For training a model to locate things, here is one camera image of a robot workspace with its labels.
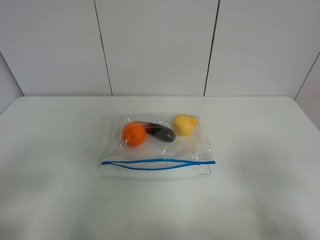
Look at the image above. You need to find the clear zip bag blue seal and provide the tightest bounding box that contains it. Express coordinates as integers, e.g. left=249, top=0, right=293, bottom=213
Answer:
left=99, top=112, right=216, bottom=178

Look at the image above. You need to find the dark purple eggplant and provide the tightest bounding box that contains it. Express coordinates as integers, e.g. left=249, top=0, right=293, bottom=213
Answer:
left=135, top=121, right=176, bottom=143

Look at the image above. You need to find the yellow pear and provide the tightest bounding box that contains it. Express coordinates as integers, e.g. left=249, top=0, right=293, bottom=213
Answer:
left=172, top=114, right=198, bottom=137

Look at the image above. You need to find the orange fruit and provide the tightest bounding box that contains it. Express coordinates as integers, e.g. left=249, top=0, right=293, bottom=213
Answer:
left=121, top=122, right=147, bottom=147

